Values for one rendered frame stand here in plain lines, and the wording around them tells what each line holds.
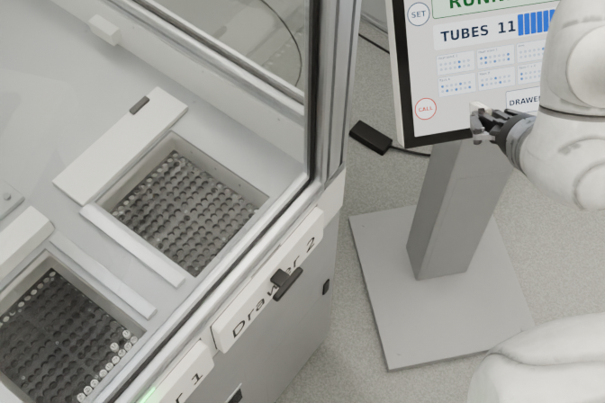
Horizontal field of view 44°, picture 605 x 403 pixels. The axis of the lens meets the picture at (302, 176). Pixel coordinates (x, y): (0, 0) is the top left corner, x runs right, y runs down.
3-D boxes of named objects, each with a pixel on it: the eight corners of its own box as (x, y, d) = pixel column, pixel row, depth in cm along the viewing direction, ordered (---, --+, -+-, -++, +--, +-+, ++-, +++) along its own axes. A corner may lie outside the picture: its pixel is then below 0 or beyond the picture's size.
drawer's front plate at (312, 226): (322, 237, 143) (324, 210, 133) (224, 354, 130) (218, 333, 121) (315, 233, 143) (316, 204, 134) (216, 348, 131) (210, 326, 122)
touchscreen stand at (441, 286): (537, 343, 216) (696, 147, 130) (388, 372, 212) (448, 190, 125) (482, 197, 242) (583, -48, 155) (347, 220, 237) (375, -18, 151)
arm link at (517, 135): (517, 127, 106) (500, 118, 112) (519, 187, 109) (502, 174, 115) (577, 117, 107) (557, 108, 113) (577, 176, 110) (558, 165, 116)
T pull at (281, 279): (303, 272, 130) (303, 268, 129) (277, 303, 127) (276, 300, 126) (287, 260, 131) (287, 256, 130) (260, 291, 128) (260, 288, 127)
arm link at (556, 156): (576, 187, 110) (591, 100, 106) (636, 225, 96) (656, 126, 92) (508, 186, 109) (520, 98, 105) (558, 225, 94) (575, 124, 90)
